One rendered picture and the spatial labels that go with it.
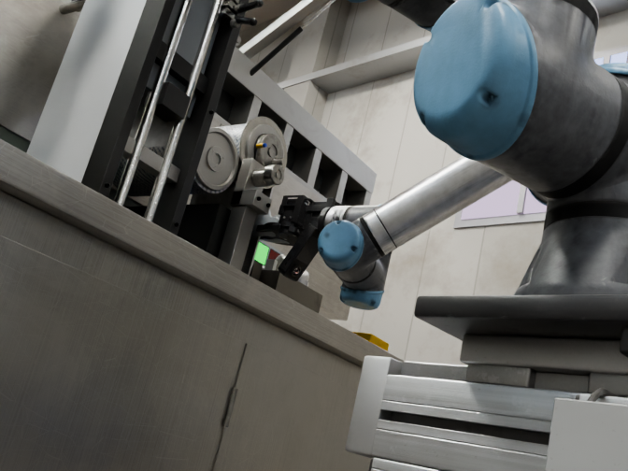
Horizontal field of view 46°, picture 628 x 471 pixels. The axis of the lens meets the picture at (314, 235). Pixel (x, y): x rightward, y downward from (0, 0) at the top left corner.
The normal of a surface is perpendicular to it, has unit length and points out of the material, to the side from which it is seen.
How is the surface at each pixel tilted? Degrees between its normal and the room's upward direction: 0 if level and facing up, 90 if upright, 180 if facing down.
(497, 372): 90
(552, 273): 73
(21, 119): 90
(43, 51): 90
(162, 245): 90
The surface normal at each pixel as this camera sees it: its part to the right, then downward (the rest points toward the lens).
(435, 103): -0.85, -0.24
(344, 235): -0.31, -0.37
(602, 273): -0.25, -0.63
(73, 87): -0.55, -0.38
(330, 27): 0.69, -0.06
